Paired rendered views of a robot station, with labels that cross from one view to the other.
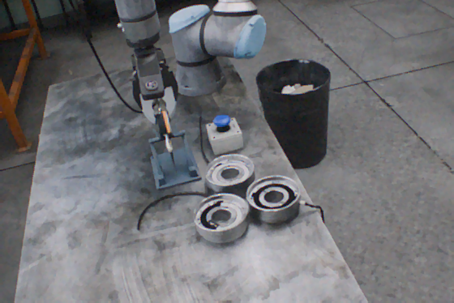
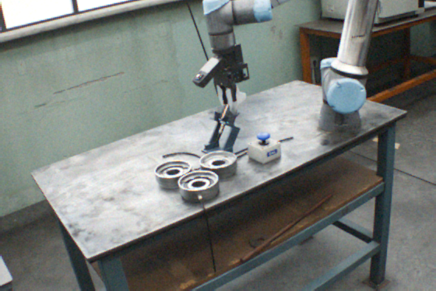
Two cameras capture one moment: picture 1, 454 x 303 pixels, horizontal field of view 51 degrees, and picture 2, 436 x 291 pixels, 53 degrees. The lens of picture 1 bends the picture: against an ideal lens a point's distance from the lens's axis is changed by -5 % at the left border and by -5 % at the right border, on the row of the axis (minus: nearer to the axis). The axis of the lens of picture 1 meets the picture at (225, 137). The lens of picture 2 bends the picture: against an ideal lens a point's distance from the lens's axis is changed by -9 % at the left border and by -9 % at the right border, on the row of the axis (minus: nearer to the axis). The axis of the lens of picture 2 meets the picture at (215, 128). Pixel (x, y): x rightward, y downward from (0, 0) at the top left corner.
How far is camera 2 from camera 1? 1.16 m
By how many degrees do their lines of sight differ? 59
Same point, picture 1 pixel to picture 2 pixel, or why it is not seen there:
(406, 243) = not seen: outside the picture
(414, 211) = not seen: outside the picture
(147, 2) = (215, 25)
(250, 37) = (332, 92)
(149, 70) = (206, 68)
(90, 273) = (125, 156)
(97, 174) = (209, 129)
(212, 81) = (332, 122)
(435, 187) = not seen: outside the picture
